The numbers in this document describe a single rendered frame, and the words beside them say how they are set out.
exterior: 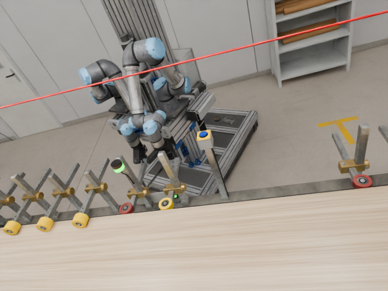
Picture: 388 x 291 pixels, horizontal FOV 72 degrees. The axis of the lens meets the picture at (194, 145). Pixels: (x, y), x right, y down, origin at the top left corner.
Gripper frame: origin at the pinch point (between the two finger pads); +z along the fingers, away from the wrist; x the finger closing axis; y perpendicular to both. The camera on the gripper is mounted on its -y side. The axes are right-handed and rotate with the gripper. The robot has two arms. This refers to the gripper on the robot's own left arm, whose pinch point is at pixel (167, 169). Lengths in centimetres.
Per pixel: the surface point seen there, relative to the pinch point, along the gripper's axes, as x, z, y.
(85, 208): -7, -2, -52
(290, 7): 174, -3, 185
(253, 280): -78, 4, 21
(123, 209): -14.5, 3.6, -31.4
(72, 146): 237, 94, -145
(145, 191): -3.5, 7.4, -18.3
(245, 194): -22, 24, 38
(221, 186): -20.0, 10.7, 26.6
